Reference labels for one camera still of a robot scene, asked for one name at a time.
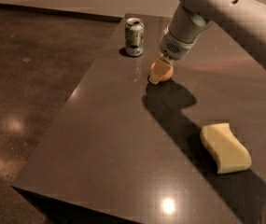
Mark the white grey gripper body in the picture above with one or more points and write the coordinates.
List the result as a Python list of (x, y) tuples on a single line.
[(174, 47)]

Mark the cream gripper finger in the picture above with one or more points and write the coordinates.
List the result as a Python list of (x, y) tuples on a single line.
[(159, 70)]

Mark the orange fruit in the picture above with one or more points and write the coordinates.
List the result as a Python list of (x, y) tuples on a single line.
[(166, 73)]

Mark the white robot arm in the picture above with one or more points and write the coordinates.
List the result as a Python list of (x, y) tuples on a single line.
[(243, 20)]

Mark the yellow sponge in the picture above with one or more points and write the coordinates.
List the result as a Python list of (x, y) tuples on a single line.
[(226, 150)]

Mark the green white soda can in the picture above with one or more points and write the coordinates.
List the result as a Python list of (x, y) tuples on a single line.
[(134, 37)]

